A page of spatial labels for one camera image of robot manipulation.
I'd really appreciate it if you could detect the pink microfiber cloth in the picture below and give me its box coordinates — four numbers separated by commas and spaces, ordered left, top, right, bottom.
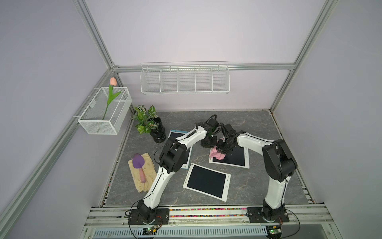
209, 146, 226, 160

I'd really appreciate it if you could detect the white drawing tablet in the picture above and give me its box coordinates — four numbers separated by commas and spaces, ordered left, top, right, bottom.
183, 163, 231, 202
209, 147, 250, 169

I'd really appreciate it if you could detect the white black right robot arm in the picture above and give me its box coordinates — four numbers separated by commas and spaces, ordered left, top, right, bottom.
214, 124, 297, 223

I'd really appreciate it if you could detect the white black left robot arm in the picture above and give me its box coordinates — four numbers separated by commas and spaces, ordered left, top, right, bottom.
133, 114, 220, 224

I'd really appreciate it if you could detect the large blue drawing tablet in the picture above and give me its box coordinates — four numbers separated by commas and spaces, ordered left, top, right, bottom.
167, 129, 193, 170

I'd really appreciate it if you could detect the black ribbed plant pot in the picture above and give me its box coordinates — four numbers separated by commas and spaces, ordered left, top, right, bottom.
150, 117, 167, 143

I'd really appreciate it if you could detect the green potted plant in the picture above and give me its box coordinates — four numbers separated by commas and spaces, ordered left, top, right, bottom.
133, 105, 159, 134

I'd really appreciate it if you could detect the beige cloth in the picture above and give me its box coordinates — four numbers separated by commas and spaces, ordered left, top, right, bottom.
128, 153, 157, 193

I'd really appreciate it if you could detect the purple pink brush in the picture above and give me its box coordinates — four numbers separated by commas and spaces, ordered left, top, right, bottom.
132, 153, 147, 183

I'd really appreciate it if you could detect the white ventilation grille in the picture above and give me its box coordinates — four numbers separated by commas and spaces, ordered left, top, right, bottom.
93, 225, 268, 239

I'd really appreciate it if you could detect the white mesh side basket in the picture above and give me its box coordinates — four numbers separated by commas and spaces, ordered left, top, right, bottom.
78, 87, 132, 135

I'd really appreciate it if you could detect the pink artificial tulip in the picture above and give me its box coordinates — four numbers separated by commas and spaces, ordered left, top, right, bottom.
102, 77, 121, 120

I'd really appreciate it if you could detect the white wire wall basket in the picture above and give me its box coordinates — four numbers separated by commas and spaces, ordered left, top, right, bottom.
140, 61, 230, 94

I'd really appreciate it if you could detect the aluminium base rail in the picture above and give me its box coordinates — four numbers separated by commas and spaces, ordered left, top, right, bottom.
84, 204, 334, 228

